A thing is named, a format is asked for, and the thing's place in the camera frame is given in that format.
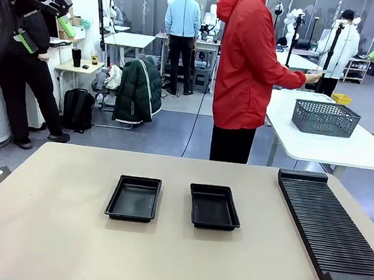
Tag dark green padded jacket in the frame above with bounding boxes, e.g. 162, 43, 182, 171
110, 53, 166, 127

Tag green circuit board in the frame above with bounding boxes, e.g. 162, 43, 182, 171
307, 68, 333, 78

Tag black ESD tray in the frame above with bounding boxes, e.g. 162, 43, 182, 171
185, 182, 245, 233
103, 173, 164, 225

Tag person in red jacket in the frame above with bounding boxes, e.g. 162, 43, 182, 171
200, 0, 331, 172

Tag person's right forearm red sleeve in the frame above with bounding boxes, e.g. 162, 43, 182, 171
268, 62, 309, 92

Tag person in white hoodie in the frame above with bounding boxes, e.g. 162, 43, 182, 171
313, 6, 364, 100

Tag black tumbler cup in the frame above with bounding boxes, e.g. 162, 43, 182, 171
70, 47, 83, 69

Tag white background desk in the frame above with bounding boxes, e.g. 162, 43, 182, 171
100, 30, 157, 71

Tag white cloth bag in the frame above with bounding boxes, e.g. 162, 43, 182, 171
104, 64, 125, 91

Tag yellow plastic box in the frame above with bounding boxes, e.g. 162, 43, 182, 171
331, 92, 353, 106

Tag black floor cable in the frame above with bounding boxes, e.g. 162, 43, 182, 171
180, 89, 215, 160

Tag person in light blue shirt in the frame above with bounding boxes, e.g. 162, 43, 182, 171
156, 0, 204, 97

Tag black camera tripod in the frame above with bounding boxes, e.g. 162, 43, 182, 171
315, 19, 346, 96

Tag black slotted board rack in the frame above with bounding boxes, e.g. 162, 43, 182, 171
266, 168, 374, 280

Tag white background work table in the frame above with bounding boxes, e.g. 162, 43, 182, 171
272, 51, 325, 91

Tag grey plastic mesh basket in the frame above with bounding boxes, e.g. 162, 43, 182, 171
290, 98, 363, 139

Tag grey background workbench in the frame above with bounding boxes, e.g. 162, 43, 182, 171
150, 31, 222, 94

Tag grey step stool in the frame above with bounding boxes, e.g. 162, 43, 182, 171
192, 66, 213, 95

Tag person in black clothes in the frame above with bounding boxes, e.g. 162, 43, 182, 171
0, 3, 84, 154

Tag white storage box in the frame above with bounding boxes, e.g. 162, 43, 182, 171
71, 25, 87, 41

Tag metal storage shelf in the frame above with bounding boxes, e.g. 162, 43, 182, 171
341, 56, 372, 86

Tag person's right hand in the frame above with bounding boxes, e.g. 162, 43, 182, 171
304, 71, 324, 86

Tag small wooden side desk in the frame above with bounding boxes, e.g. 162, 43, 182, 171
49, 56, 106, 118

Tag black keyboard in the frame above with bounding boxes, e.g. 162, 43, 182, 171
48, 37, 73, 49

